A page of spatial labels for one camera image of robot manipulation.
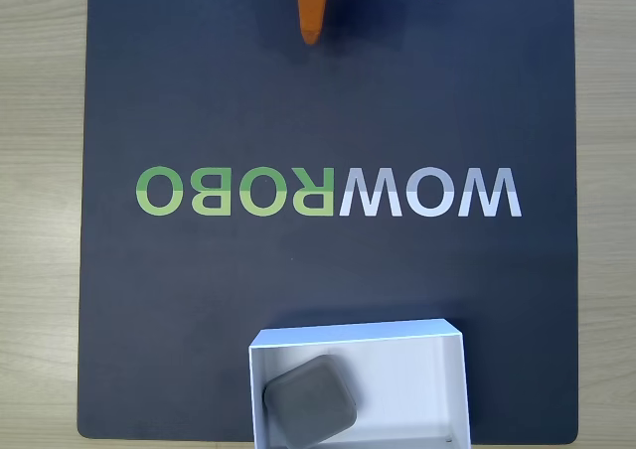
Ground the white cardboard box bin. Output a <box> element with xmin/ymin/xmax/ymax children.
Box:
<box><xmin>247</xmin><ymin>318</ymin><xmax>472</xmax><ymax>449</ymax></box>

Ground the grey square usb charger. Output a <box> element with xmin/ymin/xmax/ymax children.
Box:
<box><xmin>262</xmin><ymin>353</ymin><xmax>359</xmax><ymax>449</ymax></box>

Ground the dark mat with WOWROBO print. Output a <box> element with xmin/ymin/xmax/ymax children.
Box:
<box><xmin>76</xmin><ymin>0</ymin><xmax>580</xmax><ymax>444</ymax></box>

